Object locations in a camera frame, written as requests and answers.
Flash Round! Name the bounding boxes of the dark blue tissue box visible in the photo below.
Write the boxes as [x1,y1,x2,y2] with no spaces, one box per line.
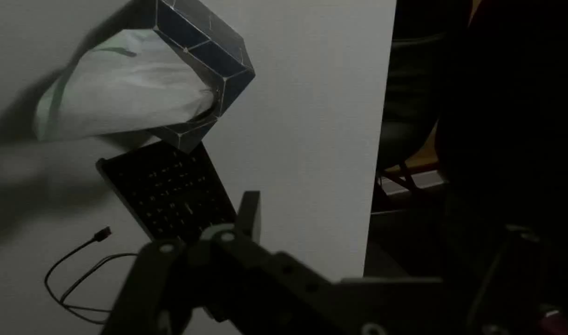
[146,0,256,155]

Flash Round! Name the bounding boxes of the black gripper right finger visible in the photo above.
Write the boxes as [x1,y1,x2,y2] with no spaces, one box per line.
[197,191,262,246]

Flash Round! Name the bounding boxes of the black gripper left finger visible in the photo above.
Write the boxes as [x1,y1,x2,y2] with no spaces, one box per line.
[100,239,198,335]

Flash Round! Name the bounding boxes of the white tissue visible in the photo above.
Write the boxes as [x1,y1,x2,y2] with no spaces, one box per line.
[33,29,217,144]

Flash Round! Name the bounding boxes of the black usb cable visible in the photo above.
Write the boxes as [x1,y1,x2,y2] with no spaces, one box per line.
[42,226,139,327]

